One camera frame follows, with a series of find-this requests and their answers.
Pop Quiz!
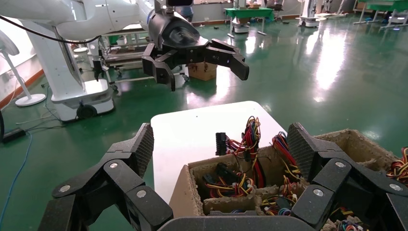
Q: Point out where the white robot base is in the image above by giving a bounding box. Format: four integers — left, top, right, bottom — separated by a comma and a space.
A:
297, 0, 321, 28

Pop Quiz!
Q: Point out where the white standing fan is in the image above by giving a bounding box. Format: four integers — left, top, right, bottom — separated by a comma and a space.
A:
0, 30, 47, 107

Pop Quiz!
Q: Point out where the divided cardboard box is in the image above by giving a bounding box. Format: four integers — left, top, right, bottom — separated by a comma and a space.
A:
169, 129, 408, 231

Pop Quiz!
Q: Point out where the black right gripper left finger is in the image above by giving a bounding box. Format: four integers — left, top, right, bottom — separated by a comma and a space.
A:
38, 123, 174, 231

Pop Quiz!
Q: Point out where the white robot torso and base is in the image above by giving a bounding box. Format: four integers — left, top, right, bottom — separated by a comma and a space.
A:
19, 19, 115, 122

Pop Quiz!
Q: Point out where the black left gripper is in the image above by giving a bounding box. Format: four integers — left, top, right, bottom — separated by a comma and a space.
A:
141, 11, 250, 92

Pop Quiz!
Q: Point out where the red blue wire harness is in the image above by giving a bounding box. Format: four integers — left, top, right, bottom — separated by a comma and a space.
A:
272, 131, 302, 180

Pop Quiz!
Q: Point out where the multicolour wire harness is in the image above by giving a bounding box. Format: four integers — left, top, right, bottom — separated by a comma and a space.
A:
331, 206, 368, 231
260, 178, 301, 218

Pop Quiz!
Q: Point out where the small brown cardboard box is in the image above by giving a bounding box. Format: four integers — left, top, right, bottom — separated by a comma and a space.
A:
188, 62, 218, 81

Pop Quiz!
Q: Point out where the wire harness with black connector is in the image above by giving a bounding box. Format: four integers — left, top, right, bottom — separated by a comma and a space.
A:
216, 116, 266, 189

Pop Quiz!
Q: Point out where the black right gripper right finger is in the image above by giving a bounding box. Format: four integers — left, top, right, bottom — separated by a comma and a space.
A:
287, 122, 408, 231

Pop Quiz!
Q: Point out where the black power adapter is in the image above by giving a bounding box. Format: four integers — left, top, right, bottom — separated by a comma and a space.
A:
2, 128, 27, 143

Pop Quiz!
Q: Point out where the black cable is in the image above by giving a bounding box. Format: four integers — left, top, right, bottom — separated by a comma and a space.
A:
0, 16, 102, 45

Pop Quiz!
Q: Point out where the green covered table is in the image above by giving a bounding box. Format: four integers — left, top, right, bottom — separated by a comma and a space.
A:
353, 0, 408, 30
224, 7, 275, 36

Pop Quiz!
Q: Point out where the blue cable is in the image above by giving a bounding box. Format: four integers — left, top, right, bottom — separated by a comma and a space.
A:
0, 132, 33, 228

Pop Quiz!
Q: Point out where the red yellow black wire harness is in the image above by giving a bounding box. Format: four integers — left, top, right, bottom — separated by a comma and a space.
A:
202, 162, 255, 199
386, 146, 408, 186

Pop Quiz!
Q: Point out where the metal frame cart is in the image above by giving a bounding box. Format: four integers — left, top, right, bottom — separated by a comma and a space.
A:
101, 28, 189, 87

